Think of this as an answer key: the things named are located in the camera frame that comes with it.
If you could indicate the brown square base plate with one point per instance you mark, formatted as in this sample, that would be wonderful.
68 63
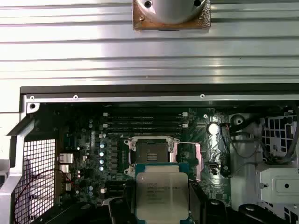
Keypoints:
206 18

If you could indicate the silver drive cage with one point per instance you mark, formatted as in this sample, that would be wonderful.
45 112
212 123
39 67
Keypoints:
278 130

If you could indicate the silver drive bracket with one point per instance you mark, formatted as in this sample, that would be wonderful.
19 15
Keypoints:
275 186

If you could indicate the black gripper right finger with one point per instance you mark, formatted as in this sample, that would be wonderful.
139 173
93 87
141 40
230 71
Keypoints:
198 210

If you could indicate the green motherboard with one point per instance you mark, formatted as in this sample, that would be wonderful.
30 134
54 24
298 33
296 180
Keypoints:
93 163

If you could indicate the CPU socket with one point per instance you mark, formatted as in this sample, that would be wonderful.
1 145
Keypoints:
153 151

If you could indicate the black PC case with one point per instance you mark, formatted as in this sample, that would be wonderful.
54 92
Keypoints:
140 89

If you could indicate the silver port housing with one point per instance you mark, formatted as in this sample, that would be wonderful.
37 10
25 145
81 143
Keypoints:
66 157
64 168

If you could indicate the black RAM slot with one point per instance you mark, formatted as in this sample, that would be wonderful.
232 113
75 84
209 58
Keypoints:
144 122
144 114
144 127
144 118

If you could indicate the silver CPU chip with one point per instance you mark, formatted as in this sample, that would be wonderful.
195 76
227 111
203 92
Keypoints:
161 196

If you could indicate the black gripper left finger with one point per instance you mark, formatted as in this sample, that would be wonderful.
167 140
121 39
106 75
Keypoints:
121 212

